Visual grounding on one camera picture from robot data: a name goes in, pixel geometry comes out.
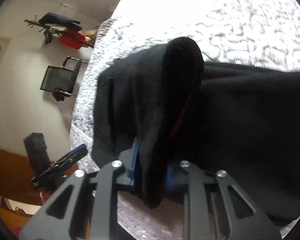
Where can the black mesh chair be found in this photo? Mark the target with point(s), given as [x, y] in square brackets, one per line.
[56, 78]

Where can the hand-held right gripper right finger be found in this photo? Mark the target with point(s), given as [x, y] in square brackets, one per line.
[175, 180]

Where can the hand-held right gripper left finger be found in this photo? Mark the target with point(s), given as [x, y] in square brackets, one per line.
[131, 172]

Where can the wooden coat rack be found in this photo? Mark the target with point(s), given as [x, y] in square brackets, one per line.
[32, 21]

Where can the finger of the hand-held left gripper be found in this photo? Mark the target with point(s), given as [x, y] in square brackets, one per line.
[76, 153]

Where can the red hanging garment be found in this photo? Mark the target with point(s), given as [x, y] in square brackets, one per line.
[72, 40]

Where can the brown wooden cabinet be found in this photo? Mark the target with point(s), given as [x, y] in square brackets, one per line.
[10, 172]

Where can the grey quilted bedspread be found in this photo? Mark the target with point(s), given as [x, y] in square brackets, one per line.
[240, 17]

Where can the black pants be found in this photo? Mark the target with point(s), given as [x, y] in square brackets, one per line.
[227, 130]

